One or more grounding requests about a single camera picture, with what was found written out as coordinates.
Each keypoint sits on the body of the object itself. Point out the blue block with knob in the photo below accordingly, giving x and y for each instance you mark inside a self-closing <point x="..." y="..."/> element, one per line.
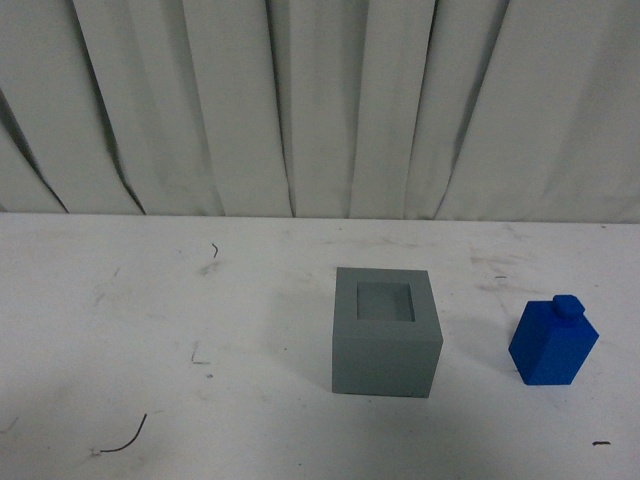
<point x="552" y="340"/>

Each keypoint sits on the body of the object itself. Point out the gray cube base with hole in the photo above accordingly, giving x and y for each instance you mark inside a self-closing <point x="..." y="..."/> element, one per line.
<point x="386" y="338"/>

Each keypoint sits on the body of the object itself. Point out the white pleated curtain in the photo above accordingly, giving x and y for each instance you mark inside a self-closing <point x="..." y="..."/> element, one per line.
<point x="412" y="110"/>

